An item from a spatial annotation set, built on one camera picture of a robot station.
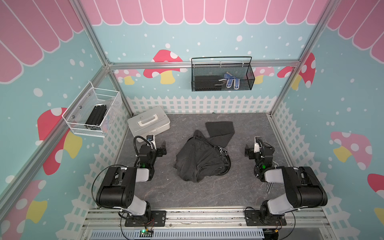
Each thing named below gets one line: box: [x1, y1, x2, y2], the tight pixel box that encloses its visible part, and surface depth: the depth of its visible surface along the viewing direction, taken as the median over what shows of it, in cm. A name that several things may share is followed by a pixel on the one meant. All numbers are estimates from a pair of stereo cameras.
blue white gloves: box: [224, 72, 240, 90], surface depth 83 cm
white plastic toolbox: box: [127, 106, 171, 143], surface depth 103 cm
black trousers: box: [174, 121, 235, 183], surface depth 91 cm
